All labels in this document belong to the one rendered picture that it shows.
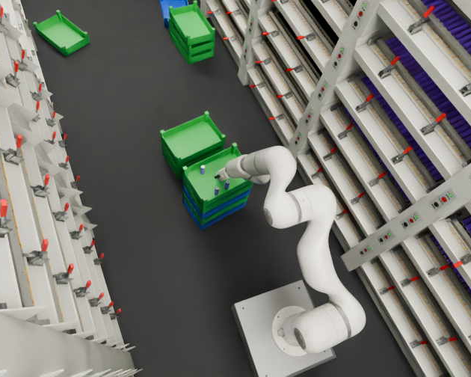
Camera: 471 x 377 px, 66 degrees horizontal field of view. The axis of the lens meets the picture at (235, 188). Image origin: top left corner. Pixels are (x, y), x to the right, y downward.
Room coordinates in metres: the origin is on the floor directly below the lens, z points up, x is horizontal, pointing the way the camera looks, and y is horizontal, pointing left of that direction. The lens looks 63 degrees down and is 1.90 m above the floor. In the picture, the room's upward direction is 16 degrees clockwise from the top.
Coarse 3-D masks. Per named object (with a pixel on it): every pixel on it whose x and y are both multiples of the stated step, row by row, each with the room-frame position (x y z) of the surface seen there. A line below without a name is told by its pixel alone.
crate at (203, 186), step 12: (216, 156) 0.95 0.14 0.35; (228, 156) 0.98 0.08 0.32; (192, 168) 0.84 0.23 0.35; (216, 168) 0.90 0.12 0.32; (192, 180) 0.79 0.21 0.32; (204, 180) 0.81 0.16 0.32; (216, 180) 0.83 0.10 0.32; (240, 180) 0.87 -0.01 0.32; (204, 192) 0.75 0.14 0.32; (228, 192) 0.77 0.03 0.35; (204, 204) 0.68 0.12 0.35
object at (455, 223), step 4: (456, 220) 0.70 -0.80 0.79; (452, 224) 0.69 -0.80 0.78; (456, 224) 0.68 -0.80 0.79; (460, 224) 0.69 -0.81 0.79; (452, 228) 0.67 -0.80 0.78; (456, 228) 0.68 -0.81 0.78; (460, 228) 0.67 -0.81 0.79; (452, 232) 0.66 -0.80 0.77; (460, 232) 0.66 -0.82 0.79; (464, 232) 0.66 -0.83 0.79; (464, 236) 0.65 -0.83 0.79; (468, 236) 0.65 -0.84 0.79; (464, 240) 0.64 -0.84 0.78; (468, 240) 0.64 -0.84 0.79; (468, 244) 0.62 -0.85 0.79; (464, 248) 0.61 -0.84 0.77
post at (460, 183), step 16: (464, 176) 0.74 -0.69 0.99; (432, 192) 0.75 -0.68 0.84; (464, 192) 0.71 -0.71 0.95; (416, 208) 0.74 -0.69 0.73; (432, 208) 0.72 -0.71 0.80; (448, 208) 0.70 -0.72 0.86; (400, 224) 0.73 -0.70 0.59; (416, 224) 0.70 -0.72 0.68; (368, 240) 0.75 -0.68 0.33; (400, 240) 0.69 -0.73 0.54; (352, 256) 0.73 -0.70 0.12; (368, 256) 0.70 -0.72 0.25
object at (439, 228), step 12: (444, 216) 0.69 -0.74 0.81; (456, 216) 0.71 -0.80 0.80; (468, 216) 0.74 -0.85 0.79; (432, 228) 0.68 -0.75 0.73; (444, 228) 0.67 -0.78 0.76; (444, 240) 0.63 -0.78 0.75; (456, 240) 0.64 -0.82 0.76; (456, 252) 0.60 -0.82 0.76; (468, 252) 0.60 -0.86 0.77; (468, 264) 0.56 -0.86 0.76; (468, 276) 0.52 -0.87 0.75
